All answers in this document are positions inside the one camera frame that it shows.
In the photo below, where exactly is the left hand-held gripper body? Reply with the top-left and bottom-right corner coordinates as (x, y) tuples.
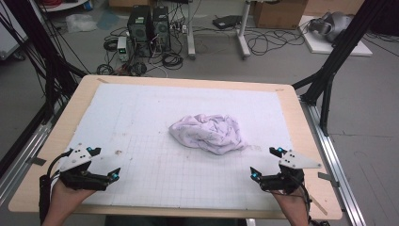
(58, 143), (111, 192)

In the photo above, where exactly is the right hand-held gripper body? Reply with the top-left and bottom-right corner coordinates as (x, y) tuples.
(258, 150), (324, 195)

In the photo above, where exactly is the lavender patterned cloth garment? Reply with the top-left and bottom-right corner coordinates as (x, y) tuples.
(168, 113), (249, 156)

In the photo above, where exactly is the person's right hand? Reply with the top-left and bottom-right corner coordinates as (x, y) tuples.
(270, 185), (311, 222)

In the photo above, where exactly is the person's left hand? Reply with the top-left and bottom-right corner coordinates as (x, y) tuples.
(43, 179), (97, 222)

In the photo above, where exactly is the grey tape piece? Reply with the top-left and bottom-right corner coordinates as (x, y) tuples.
(317, 171), (341, 188)
(26, 155), (47, 167)

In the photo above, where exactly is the thin wooden stick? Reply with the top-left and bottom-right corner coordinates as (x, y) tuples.
(309, 193), (328, 217)

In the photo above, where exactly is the white grid foam mat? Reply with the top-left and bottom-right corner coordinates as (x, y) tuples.
(41, 82), (311, 213)

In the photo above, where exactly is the white power supply box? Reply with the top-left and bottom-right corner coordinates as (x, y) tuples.
(116, 36), (130, 62)

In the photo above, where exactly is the white floor board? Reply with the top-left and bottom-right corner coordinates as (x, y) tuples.
(297, 14), (374, 57)

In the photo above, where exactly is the white desk leg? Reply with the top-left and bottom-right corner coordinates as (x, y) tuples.
(236, 0), (252, 59)
(185, 0), (197, 60)

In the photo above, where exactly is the large black computer tower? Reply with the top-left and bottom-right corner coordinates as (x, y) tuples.
(126, 5), (154, 58)

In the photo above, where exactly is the clear plastic bag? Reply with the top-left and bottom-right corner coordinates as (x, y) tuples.
(65, 12), (99, 34)

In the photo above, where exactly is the brown cardboard box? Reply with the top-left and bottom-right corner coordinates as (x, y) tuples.
(251, 0), (309, 30)

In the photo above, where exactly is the slim black computer tower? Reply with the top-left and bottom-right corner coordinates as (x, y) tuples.
(152, 6), (172, 53)

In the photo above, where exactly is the grey helmet-shaped device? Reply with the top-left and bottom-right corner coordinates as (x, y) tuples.
(307, 11), (354, 43)

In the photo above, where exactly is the black flat case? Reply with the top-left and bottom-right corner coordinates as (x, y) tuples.
(212, 14), (243, 30)

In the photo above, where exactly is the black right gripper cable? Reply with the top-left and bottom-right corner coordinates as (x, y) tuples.
(295, 173), (330, 226)

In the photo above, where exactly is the aluminium rail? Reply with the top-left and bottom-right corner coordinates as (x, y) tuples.
(300, 99), (367, 226)
(0, 121), (54, 205)

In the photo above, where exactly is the black metal frame stand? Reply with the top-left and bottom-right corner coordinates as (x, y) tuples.
(291, 0), (388, 137)
(0, 0), (89, 124)

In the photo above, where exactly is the small coiled black cable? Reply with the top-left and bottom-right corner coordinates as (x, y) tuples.
(103, 37), (119, 53)

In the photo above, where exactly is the tangle of black floor cables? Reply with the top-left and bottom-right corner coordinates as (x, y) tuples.
(244, 27), (306, 57)

